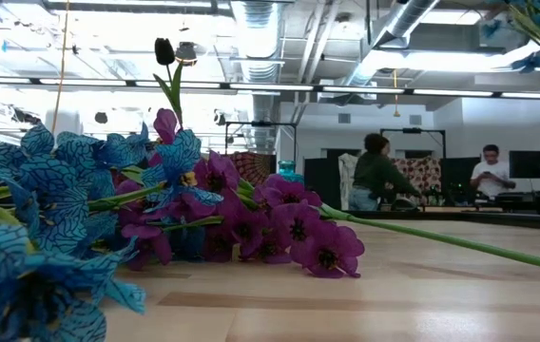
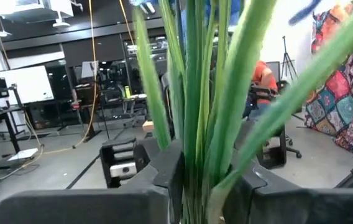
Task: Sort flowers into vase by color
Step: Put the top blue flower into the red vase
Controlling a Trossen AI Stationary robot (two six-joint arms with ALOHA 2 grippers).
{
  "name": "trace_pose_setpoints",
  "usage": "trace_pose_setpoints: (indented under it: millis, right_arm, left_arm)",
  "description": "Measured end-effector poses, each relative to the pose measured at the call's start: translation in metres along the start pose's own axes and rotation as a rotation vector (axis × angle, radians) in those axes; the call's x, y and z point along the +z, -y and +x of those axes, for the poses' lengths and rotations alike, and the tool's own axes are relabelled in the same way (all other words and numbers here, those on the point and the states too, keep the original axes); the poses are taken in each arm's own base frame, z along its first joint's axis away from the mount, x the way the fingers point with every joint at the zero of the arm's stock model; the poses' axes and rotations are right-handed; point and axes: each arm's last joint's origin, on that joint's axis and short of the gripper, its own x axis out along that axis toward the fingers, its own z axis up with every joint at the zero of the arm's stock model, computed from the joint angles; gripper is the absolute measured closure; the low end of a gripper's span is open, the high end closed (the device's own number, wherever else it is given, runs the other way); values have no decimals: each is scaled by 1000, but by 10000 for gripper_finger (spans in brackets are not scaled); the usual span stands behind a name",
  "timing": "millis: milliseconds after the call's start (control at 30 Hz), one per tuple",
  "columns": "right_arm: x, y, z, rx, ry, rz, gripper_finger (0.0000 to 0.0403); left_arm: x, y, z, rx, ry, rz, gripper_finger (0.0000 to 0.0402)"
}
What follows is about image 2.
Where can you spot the black tripod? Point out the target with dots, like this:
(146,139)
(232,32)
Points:
(286,59)

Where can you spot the person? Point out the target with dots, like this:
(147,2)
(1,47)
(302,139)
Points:
(262,74)

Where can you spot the blue artificial flower bunch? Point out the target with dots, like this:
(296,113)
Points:
(195,93)

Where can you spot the grey office chair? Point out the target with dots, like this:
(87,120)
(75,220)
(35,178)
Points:
(293,152)

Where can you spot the colourful patchwork quilt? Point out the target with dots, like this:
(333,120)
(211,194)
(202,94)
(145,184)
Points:
(344,102)

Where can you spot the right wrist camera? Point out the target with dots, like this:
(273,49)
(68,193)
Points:
(123,169)

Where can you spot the grey panel on stand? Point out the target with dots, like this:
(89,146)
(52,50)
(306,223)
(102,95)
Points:
(89,69)

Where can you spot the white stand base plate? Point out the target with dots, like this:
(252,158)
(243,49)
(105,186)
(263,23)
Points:
(24,154)

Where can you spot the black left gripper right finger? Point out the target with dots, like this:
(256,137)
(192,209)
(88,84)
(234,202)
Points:
(304,208)

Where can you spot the green bottle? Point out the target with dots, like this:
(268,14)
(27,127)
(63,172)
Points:
(127,92)

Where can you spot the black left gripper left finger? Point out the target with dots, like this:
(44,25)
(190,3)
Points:
(102,208)

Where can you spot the whiteboard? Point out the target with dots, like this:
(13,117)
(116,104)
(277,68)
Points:
(27,84)

